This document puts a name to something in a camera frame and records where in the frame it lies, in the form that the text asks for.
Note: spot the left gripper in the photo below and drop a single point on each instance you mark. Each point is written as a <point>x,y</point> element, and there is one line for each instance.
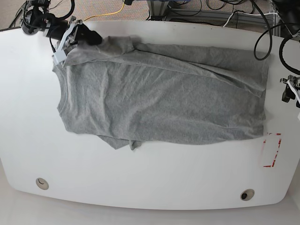
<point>292,88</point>

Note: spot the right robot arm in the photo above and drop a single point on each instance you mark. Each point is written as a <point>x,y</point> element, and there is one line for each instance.
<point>35,15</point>

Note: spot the grey t-shirt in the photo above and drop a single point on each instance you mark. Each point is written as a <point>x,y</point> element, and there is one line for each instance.
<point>127,93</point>

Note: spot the table cable grommet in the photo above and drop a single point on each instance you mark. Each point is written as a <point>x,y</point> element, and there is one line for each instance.
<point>247,195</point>
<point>42,184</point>

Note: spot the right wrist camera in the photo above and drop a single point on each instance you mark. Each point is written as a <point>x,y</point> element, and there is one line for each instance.
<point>59,56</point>

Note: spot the left table cable grommet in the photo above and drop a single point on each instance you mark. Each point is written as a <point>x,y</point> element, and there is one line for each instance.
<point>42,184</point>

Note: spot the right table cable grommet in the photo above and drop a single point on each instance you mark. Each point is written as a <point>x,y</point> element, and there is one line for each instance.
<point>247,195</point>

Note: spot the red tape rectangle marking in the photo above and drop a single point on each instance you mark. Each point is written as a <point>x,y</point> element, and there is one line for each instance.
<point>270,149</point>

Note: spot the aluminium frame stand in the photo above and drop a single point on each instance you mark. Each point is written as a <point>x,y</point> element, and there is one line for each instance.
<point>162,10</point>

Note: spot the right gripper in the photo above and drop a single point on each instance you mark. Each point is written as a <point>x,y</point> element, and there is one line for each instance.
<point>57,30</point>

